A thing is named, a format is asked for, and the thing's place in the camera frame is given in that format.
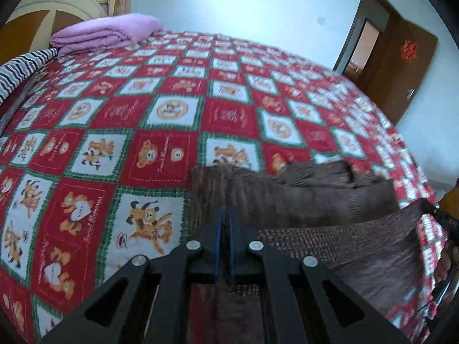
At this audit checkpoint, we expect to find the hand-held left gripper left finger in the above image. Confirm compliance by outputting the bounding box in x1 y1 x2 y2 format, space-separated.
41 210 225 344

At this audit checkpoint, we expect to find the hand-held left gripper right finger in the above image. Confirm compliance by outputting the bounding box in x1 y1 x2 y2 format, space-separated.
227 211 412 344

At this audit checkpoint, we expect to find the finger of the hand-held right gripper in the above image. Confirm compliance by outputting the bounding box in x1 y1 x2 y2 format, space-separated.
419 199 459 232

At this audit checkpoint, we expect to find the brown knitted sweater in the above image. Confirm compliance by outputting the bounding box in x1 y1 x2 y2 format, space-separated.
186 161 436 344

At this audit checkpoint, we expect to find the person's right hand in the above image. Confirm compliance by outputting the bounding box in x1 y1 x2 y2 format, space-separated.
434 238 459 288

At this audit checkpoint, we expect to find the brown wooden furniture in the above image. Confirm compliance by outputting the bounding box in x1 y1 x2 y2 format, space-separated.
439 179 459 219

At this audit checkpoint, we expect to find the brown wooden door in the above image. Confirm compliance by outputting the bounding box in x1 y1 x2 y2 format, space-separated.
359 9 439 126

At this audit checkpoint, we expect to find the red checkered printed bedsheet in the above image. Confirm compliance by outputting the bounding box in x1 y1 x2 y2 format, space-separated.
0 30 452 344

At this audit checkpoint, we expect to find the red paper door decoration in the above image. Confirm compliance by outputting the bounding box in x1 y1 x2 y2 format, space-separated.
400 40 417 61

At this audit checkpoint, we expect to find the folded purple blanket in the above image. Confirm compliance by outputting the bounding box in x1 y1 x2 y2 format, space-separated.
49 13 164 58

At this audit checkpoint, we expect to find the striped pillow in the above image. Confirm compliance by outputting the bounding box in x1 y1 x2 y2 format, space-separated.
0 47 59 103

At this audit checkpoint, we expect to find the dark wooden door frame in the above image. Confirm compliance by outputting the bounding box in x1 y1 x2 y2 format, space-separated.
333 0 391 79

